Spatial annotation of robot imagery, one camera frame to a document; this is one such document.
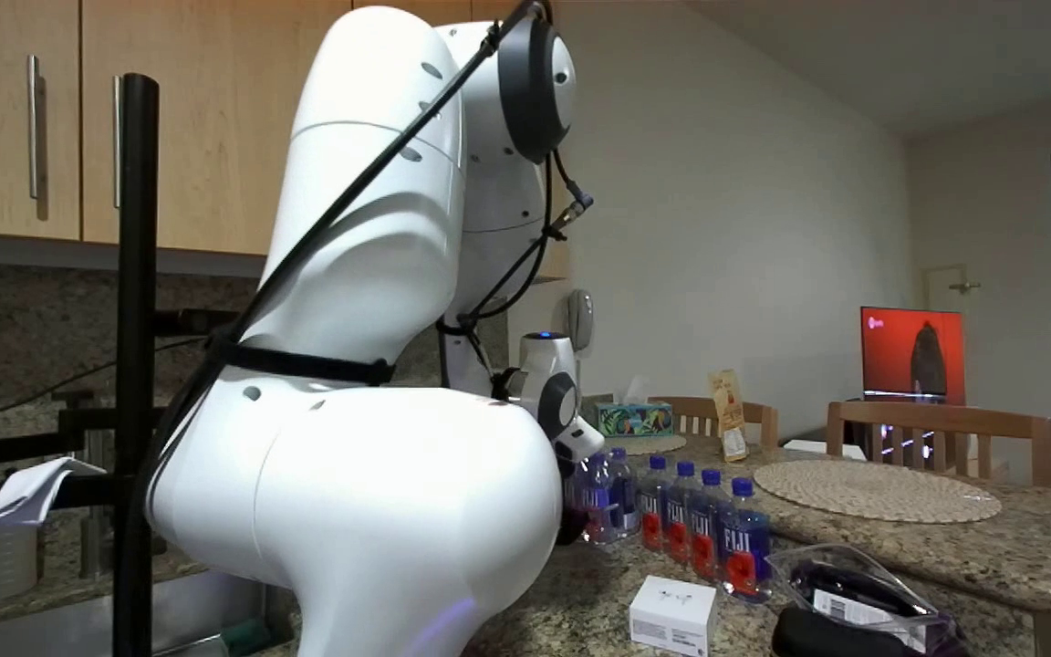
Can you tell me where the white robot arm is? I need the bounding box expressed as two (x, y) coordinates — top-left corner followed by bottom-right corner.
(145, 0), (602, 657)

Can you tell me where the clear plastic purse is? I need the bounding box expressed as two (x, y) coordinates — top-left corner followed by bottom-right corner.
(771, 545), (970, 657)

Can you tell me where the tissue box teal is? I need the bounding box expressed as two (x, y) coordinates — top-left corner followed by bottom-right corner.
(596, 380), (676, 438)

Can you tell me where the blue water bottle front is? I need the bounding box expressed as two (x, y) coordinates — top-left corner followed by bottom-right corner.
(723, 477), (771, 599)

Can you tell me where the white small cardboard box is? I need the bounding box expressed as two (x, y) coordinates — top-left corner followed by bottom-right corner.
(629, 576), (717, 657)

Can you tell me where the wooden chair right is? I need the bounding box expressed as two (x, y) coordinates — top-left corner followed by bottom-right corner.
(825, 402), (1051, 486)

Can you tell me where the red and black poster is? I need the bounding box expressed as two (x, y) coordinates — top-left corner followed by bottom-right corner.
(857, 307), (968, 406)

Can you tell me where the round woven placemat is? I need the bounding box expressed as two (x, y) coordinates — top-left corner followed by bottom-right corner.
(754, 462), (1002, 527)

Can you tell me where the black vertical stand pole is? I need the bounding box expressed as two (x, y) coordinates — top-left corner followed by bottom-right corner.
(112, 75), (161, 657)

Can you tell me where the white folded paper note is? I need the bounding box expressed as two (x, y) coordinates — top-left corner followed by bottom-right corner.
(0, 455), (100, 527)

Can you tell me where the white wall phone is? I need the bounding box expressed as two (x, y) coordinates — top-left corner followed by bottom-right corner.
(566, 289), (596, 350)

